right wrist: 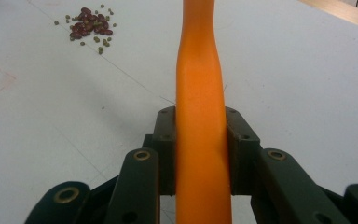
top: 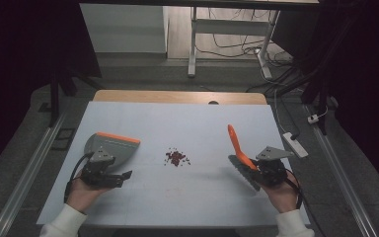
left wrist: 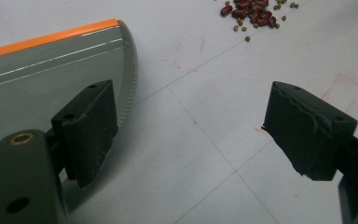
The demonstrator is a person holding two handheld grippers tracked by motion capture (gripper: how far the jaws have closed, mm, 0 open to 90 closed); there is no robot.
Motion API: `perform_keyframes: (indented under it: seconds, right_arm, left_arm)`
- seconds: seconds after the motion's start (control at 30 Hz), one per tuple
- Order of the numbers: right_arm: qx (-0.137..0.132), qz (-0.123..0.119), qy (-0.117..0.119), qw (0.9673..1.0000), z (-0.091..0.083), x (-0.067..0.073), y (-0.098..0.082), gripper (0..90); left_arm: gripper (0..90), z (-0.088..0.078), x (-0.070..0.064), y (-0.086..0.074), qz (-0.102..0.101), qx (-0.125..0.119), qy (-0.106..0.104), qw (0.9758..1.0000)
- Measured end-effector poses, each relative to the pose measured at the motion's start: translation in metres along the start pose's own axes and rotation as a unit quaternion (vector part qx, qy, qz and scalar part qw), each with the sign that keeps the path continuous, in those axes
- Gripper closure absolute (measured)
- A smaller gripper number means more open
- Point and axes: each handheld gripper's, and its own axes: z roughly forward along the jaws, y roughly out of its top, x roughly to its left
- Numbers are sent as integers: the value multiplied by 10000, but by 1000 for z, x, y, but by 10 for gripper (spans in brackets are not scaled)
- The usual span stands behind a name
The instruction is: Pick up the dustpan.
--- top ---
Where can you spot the pile of red beans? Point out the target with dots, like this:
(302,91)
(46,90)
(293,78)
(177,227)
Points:
(176,157)

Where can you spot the wooden table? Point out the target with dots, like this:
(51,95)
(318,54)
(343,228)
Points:
(164,96)

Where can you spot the pale blue table mat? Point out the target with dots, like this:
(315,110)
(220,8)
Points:
(184,194)

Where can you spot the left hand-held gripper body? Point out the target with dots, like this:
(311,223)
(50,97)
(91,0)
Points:
(98,171)

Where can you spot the white desk frame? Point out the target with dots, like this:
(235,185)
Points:
(230,27)

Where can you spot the person's left hand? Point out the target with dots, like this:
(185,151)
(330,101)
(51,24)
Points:
(82,196)

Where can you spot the grey dustpan with orange edge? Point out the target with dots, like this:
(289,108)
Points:
(121,148)

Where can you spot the person's right hand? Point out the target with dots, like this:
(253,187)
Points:
(283,197)

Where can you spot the metal floor rail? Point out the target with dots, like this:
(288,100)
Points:
(23,184)
(342,177)

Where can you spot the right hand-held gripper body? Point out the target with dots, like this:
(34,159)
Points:
(271,171)

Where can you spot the white power strip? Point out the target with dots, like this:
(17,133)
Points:
(295,144)

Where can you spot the small white plug adapter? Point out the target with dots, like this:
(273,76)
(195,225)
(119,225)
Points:
(313,118)

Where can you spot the black metal stand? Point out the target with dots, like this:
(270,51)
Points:
(319,92)
(55,98)

